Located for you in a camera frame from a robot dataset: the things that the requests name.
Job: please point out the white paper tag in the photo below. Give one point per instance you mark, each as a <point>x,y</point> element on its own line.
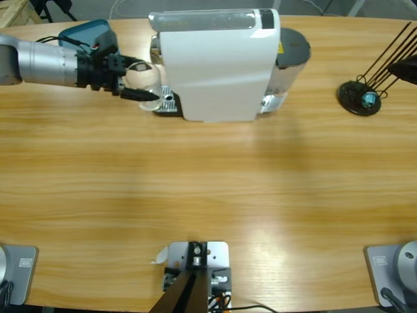
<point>160,256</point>

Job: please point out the white capsule coffee machine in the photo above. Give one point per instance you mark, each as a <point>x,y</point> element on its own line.
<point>211,65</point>

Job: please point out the grey metal leg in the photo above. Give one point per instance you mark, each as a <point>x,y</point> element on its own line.
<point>356,8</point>

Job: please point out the black chair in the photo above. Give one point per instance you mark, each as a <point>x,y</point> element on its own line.
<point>58,6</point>

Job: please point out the clear glass cup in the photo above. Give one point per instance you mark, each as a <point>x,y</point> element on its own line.
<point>146,81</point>

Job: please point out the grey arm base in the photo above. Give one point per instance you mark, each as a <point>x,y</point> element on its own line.
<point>23,277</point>
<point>384,270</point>

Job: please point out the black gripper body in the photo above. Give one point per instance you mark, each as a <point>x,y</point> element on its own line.
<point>97,71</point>

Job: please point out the black capsule holder with rods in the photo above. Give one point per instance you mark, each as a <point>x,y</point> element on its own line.
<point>353,104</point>

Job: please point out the dark camera post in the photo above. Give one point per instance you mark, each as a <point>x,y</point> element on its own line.
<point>189,287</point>

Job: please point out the teal plastic tray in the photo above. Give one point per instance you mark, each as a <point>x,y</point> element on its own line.
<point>81,29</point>

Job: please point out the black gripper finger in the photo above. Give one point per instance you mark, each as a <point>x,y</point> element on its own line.
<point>133,63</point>
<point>405,70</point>
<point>137,94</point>

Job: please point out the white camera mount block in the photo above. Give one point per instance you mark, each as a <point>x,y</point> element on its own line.
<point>216,254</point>

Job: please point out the wooden crate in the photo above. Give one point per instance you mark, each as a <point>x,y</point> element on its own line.
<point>13,13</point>

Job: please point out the blue coffee capsule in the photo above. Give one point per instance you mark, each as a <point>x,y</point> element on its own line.
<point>369,99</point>

